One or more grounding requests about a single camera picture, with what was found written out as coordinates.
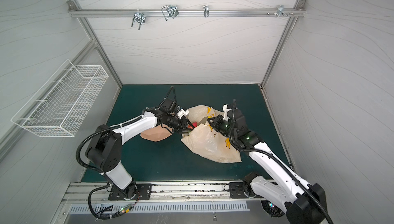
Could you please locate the red apple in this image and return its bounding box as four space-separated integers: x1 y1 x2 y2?
188 121 198 130

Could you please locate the banana print plastic bag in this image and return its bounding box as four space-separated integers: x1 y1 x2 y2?
181 105 242 163

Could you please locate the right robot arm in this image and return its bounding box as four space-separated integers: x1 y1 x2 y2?
208 115 333 224

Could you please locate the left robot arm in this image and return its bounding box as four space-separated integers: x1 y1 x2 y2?
85 107 190 191

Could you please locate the green table mat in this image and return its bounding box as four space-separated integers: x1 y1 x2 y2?
80 83 291 182

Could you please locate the white vent strip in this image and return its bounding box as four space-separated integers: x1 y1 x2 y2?
69 201 250 214

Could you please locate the metal U-bolt clamp middle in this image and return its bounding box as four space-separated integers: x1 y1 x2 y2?
161 5 179 21

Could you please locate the metal u-bolt clamp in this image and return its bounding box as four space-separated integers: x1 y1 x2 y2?
161 5 179 21
131 11 146 30

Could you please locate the metal U-bolt clamp left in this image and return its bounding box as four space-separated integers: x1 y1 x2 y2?
131 11 146 30

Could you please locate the metal hook clamp right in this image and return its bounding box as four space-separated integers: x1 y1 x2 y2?
267 5 294 17

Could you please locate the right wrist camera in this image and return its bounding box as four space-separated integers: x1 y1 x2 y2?
223 105 248 136

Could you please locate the right black corrugated cable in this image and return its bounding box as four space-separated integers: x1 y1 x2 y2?
229 99 334 224

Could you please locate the black corrugated cable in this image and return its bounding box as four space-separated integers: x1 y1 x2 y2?
229 99 334 224
75 114 144 174

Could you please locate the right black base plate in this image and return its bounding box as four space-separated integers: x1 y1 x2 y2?
224 182 256 199

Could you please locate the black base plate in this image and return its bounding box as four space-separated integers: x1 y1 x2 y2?
224 182 256 199
108 184 152 201

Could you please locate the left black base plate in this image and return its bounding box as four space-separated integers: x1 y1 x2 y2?
108 184 152 201

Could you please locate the left black corrugated cable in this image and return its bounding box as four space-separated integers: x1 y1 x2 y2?
75 114 144 174

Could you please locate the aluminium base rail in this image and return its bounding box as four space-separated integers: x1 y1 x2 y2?
61 179 315 205

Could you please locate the small metal bracket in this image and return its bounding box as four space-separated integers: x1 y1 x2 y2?
203 5 209 18

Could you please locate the white wire basket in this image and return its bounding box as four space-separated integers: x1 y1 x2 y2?
11 60 109 137

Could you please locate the aluminium cross rail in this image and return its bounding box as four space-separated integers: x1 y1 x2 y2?
69 8 306 18

